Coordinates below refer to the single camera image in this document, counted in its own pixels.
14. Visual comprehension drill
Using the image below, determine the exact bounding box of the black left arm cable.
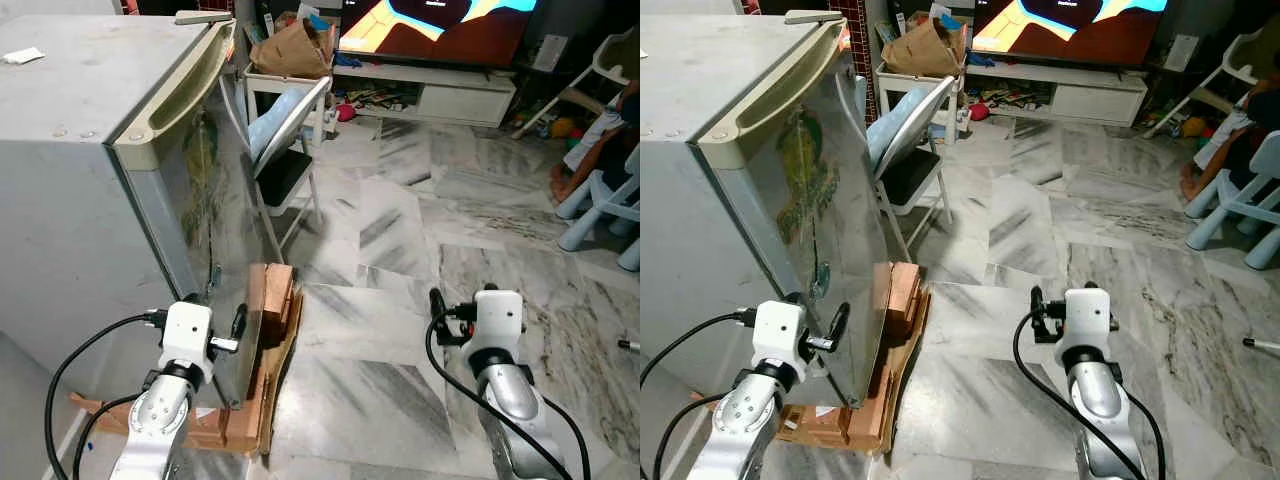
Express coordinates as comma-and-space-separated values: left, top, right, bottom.
640, 309, 757, 389
44, 311, 167, 480

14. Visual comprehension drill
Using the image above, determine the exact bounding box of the brown paper bag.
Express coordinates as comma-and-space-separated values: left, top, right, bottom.
249, 17, 337, 80
881, 17, 970, 79

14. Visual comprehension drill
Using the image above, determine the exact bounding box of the white high chair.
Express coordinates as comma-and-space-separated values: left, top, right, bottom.
512, 25, 641, 141
1144, 27, 1280, 140

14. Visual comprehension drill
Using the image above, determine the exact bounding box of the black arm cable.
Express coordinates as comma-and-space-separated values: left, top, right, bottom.
426, 318, 592, 480
640, 309, 757, 389
1012, 312, 1169, 480
44, 311, 167, 480

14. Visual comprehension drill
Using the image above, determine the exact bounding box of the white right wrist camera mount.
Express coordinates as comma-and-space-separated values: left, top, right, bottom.
471, 288, 526, 354
1061, 286, 1115, 352

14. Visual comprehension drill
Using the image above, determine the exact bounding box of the white grey fridge body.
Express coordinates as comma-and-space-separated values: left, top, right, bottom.
0, 14, 217, 401
640, 14, 843, 399

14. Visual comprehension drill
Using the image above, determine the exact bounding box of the fridge door with plant sticker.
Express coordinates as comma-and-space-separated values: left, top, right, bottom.
112, 20, 267, 410
696, 20, 890, 409

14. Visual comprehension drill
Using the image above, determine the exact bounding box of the light blue plastic chair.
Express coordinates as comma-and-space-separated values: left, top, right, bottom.
556, 143, 641, 274
1184, 129, 1280, 272

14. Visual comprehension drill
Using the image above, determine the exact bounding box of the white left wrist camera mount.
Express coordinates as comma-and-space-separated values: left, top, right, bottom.
160, 299, 215, 374
751, 297, 808, 370

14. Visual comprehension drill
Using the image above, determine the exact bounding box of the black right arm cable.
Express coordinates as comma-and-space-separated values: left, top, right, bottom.
426, 318, 592, 480
1012, 312, 1169, 480

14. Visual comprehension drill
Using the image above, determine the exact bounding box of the white folding chair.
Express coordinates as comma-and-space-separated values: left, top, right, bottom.
867, 74, 961, 264
244, 75, 334, 264

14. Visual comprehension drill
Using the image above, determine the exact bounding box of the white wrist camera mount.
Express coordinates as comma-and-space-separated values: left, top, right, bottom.
1061, 286, 1115, 352
160, 299, 215, 374
751, 297, 808, 370
471, 288, 526, 354

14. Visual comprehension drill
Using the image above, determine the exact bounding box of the seated person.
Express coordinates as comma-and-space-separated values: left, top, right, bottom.
1179, 74, 1280, 205
547, 80, 641, 207

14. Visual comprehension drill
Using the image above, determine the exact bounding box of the flat screen television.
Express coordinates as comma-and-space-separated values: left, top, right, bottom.
336, 0, 539, 70
969, 0, 1170, 70

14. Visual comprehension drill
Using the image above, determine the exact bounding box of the white television cabinet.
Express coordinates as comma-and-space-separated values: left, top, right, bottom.
330, 61, 519, 129
963, 60, 1150, 128

